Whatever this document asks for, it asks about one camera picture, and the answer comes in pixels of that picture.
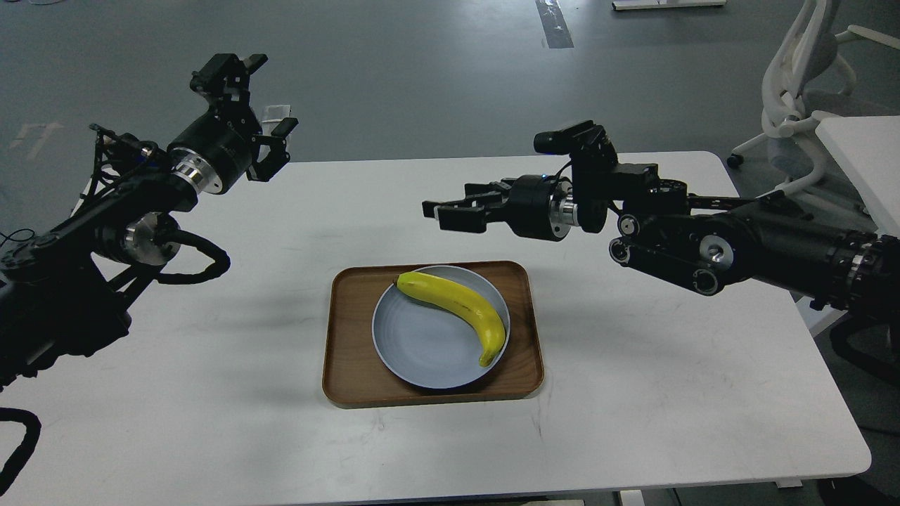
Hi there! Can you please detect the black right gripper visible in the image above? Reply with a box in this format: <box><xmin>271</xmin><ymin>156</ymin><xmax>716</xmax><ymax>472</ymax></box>
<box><xmin>422</xmin><ymin>175</ymin><xmax>581</xmax><ymax>242</ymax></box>

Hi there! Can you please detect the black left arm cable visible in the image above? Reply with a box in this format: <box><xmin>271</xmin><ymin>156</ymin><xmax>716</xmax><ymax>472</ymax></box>
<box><xmin>156</xmin><ymin>229</ymin><xmax>232</xmax><ymax>285</ymax></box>

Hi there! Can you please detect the brown wooden tray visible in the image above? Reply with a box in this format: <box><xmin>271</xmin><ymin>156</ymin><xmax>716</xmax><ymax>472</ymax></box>
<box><xmin>322</xmin><ymin>261</ymin><xmax>544</xmax><ymax>409</ymax></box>

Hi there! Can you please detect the light blue plate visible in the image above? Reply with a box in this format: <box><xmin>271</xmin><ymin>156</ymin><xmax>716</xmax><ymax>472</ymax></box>
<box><xmin>371</xmin><ymin>275</ymin><xmax>501</xmax><ymax>389</ymax></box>

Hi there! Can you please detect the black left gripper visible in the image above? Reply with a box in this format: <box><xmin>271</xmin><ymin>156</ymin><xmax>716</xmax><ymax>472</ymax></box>
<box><xmin>167</xmin><ymin>53</ymin><xmax>299</xmax><ymax>195</ymax></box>

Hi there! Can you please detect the white office chair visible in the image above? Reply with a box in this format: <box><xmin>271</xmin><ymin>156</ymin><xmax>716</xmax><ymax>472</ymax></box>
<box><xmin>727</xmin><ymin>1</ymin><xmax>899</xmax><ymax>195</ymax></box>

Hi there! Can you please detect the white side table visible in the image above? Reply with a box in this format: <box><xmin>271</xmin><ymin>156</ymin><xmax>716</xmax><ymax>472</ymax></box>
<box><xmin>816</xmin><ymin>115</ymin><xmax>899</xmax><ymax>237</ymax></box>

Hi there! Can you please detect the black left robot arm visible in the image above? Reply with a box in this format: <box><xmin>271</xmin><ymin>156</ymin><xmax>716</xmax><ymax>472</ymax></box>
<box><xmin>1</xmin><ymin>53</ymin><xmax>298</xmax><ymax>387</ymax></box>

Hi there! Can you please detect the yellow banana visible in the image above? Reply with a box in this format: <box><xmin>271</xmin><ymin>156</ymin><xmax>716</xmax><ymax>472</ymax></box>
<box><xmin>393</xmin><ymin>271</ymin><xmax>507</xmax><ymax>368</ymax></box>

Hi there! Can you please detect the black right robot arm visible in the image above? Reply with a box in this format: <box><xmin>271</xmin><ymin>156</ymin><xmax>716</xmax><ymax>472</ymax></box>
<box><xmin>422</xmin><ymin>119</ymin><xmax>899</xmax><ymax>387</ymax></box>

